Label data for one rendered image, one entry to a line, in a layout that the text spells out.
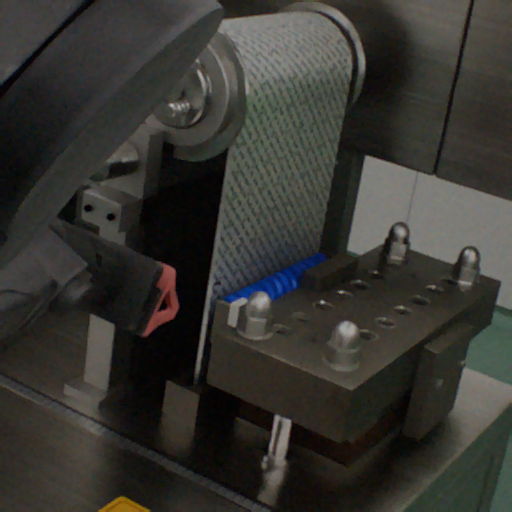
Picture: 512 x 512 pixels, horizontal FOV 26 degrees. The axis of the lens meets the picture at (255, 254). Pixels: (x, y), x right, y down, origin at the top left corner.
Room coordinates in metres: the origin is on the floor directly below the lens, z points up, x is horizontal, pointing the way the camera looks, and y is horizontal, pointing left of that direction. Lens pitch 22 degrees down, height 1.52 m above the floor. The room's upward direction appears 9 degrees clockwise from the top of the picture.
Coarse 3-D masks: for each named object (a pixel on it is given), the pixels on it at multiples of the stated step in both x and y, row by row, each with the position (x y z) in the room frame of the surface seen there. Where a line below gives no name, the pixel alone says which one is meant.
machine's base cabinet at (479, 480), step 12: (504, 432) 1.23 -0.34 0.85; (492, 444) 1.19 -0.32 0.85; (504, 444) 1.24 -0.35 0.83; (480, 456) 1.15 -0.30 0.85; (492, 456) 1.21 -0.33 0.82; (504, 456) 1.25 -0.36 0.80; (468, 468) 1.12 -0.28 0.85; (480, 468) 1.17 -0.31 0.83; (492, 468) 1.22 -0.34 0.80; (456, 480) 1.09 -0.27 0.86; (468, 480) 1.13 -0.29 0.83; (480, 480) 1.19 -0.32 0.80; (492, 480) 1.23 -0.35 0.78; (444, 492) 1.06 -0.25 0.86; (456, 492) 1.10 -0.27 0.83; (468, 492) 1.15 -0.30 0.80; (480, 492) 1.20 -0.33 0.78; (492, 492) 1.24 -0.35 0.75; (432, 504) 1.03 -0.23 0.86; (444, 504) 1.07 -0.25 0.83; (456, 504) 1.12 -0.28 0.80; (468, 504) 1.17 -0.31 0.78; (480, 504) 1.21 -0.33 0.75
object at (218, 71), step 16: (208, 48) 1.07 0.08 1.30; (208, 64) 1.07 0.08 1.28; (224, 64) 1.07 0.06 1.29; (224, 80) 1.06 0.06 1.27; (224, 96) 1.06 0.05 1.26; (208, 112) 1.07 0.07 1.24; (224, 112) 1.06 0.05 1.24; (160, 128) 1.09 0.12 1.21; (176, 128) 1.08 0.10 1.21; (192, 128) 1.07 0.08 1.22; (208, 128) 1.06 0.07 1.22; (176, 144) 1.08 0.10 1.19; (192, 144) 1.07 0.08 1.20
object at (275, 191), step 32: (320, 128) 1.23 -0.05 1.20; (256, 160) 1.11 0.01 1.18; (288, 160) 1.17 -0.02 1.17; (320, 160) 1.24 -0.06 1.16; (224, 192) 1.07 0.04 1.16; (256, 192) 1.12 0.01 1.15; (288, 192) 1.18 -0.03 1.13; (320, 192) 1.25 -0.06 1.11; (224, 224) 1.07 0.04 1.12; (256, 224) 1.13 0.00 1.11; (288, 224) 1.19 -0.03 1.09; (320, 224) 1.26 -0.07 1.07; (224, 256) 1.08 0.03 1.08; (256, 256) 1.14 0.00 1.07; (288, 256) 1.21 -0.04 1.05; (224, 288) 1.09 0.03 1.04
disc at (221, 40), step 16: (224, 32) 1.08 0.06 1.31; (224, 48) 1.07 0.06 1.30; (240, 64) 1.06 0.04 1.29; (240, 80) 1.06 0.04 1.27; (240, 96) 1.06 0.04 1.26; (240, 112) 1.06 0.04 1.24; (224, 128) 1.07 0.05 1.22; (240, 128) 1.06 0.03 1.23; (208, 144) 1.08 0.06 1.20; (224, 144) 1.07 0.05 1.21; (192, 160) 1.08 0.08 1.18
